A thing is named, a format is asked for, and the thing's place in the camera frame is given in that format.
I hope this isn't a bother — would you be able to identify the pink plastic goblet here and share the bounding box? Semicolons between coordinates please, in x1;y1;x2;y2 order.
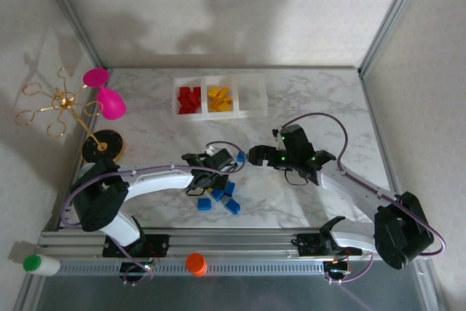
82;67;127;122

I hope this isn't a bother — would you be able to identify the small black controller board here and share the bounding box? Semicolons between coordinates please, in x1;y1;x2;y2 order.
323;259;352;277
119;261;154;279

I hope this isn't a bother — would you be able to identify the white bottle green cap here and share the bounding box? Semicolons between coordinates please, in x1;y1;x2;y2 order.
22;254;62;277

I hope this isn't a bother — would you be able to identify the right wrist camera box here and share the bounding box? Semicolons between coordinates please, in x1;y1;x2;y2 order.
279;125;315;154

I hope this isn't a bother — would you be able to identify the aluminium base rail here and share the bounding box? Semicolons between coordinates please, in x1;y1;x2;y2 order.
38;226;430;277

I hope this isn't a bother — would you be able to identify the gold wire stand black base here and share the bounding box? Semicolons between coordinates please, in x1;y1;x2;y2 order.
14;66;125;163

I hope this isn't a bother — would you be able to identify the slotted grey cable duct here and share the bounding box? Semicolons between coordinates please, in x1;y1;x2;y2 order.
54;259;327;276

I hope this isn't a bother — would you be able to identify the aluminium frame post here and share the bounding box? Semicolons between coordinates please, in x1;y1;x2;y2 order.
34;0;107;68
358;0;429;74

